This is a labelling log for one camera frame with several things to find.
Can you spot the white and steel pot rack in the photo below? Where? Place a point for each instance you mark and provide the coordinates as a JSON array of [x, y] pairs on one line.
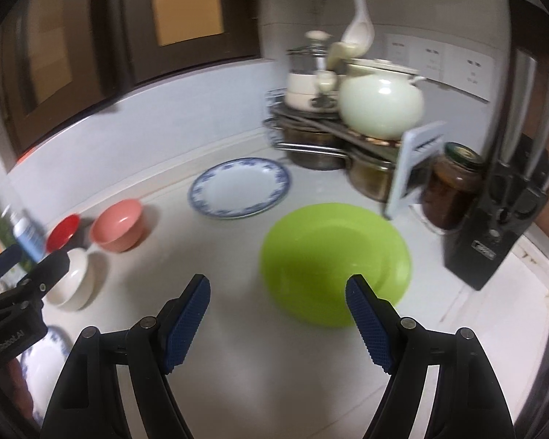
[[411, 169]]

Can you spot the cream bowl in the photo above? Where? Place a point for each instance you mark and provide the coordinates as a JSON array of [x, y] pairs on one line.
[[80, 283]]

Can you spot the wide steel pot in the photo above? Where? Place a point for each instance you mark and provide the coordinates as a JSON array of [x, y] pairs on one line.
[[311, 148]]

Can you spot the black knife block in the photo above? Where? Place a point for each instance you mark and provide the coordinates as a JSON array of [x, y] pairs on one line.
[[489, 238]]

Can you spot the blue floral white plate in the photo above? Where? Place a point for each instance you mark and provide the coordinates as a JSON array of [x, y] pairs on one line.
[[238, 187]]

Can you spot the green rimmed plate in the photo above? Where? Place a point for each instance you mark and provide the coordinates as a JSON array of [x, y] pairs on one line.
[[43, 356]]

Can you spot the cream pot with glass lid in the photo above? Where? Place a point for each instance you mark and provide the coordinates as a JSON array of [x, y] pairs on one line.
[[304, 87]]

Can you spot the white wall socket row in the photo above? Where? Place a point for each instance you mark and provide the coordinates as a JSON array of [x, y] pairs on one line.
[[439, 64]]

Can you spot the red and black bowl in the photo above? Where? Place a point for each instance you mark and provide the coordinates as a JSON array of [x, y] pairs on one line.
[[63, 233]]

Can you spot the brown wooden window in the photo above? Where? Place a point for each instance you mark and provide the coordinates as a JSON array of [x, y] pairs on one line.
[[119, 32]]

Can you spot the small steel pot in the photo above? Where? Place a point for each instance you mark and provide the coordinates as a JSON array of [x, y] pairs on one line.
[[370, 178]]

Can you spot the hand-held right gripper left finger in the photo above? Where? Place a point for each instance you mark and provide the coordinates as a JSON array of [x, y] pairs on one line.
[[187, 324]]

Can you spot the white hanging ladle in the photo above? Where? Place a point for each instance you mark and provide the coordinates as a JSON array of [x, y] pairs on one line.
[[359, 32]]

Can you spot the white pump bottle blue label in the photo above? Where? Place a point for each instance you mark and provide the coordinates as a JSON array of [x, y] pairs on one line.
[[27, 238]]

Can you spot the pink bowl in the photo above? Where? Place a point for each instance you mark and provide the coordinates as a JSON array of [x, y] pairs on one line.
[[119, 228]]

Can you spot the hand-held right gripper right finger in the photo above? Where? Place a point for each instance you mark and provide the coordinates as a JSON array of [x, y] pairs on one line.
[[368, 324]]

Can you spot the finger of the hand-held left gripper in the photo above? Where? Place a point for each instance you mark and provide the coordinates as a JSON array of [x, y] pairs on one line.
[[50, 270], [2, 263]]

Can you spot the cream ceramic teapot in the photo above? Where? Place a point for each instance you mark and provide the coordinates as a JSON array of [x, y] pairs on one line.
[[379, 100]]

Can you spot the glass jar with dark contents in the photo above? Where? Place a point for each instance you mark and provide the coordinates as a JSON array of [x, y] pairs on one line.
[[450, 192]]

